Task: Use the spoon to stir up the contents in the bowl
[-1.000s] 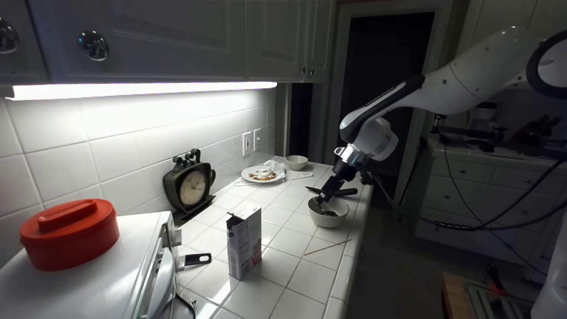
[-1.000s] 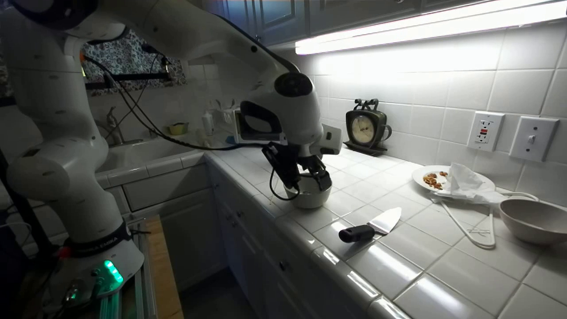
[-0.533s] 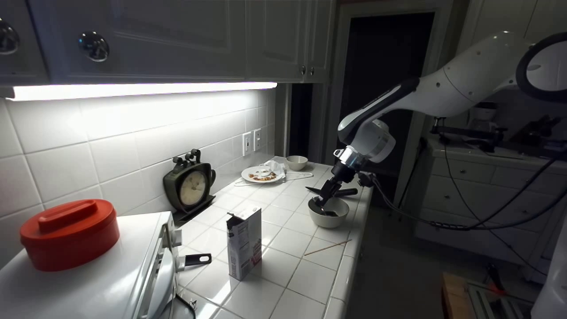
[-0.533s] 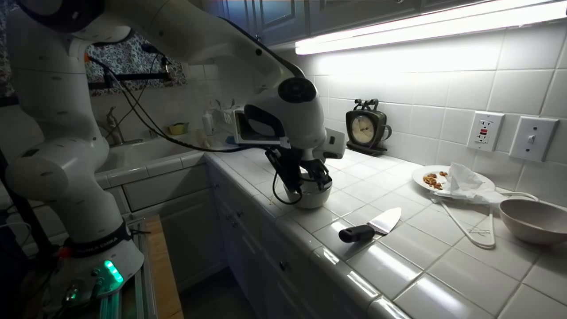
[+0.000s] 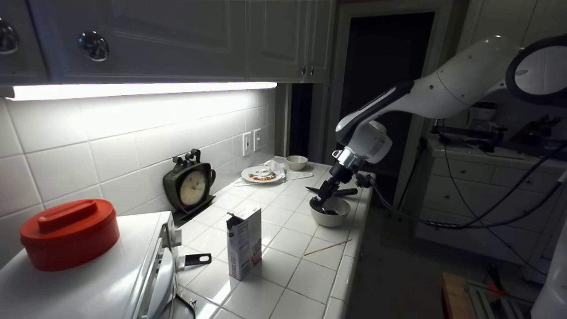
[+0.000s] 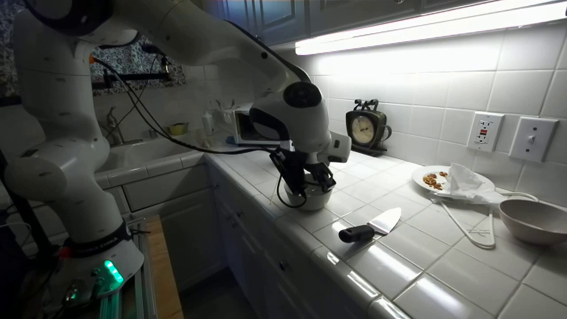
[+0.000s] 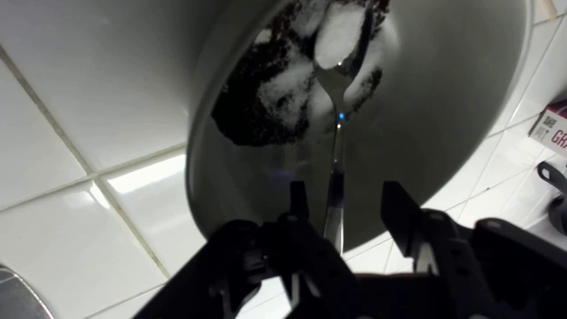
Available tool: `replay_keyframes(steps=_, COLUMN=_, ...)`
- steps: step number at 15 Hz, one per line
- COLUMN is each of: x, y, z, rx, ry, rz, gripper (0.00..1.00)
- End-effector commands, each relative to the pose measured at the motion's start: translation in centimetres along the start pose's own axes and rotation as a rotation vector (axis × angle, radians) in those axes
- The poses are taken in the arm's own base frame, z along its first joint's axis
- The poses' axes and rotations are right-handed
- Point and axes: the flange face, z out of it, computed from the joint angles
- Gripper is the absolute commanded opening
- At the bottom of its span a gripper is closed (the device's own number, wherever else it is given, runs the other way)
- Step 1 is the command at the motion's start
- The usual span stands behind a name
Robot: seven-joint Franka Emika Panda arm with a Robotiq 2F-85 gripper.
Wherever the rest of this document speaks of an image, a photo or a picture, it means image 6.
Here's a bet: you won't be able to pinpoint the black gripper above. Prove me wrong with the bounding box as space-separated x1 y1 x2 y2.
267 140 336 200

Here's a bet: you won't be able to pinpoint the green-lit robot base box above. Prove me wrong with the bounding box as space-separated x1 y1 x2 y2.
55 255 129 319

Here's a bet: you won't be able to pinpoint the grey mixing bowl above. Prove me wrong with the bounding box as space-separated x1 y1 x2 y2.
274 175 336 212

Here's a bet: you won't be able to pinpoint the beige empty bowl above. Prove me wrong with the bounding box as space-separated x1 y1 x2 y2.
498 196 567 248

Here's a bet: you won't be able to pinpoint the black vintage table clock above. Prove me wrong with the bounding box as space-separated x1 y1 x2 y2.
343 97 393 157

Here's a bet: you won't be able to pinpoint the white plate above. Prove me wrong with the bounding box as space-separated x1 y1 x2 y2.
411 163 459 198

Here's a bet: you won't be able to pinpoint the brown food pieces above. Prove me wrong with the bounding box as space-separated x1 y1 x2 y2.
421 170 450 191

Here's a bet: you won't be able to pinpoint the white drawer counter unit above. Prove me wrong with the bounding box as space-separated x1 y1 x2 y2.
94 136 228 294

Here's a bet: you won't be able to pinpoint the small yellow dish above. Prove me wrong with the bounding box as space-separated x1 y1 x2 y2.
166 120 191 138

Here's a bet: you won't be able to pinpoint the wooden board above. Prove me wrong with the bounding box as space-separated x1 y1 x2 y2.
140 214 186 319

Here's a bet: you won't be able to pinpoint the under-cabinet light bar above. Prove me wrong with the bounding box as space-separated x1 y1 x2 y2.
292 0 567 58

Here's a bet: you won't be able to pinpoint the black-handled kitchen knife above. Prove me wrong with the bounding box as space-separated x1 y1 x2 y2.
336 205 404 244

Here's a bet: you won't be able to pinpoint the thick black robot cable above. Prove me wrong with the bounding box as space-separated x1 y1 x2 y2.
86 54 264 155

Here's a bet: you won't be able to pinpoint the white wall cabinets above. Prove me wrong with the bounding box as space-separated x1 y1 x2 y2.
200 0 567 46

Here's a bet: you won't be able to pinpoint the white wall power outlet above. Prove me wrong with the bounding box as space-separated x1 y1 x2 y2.
464 109 506 154

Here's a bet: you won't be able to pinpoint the white wall light switch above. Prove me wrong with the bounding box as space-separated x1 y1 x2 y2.
506 115 560 164

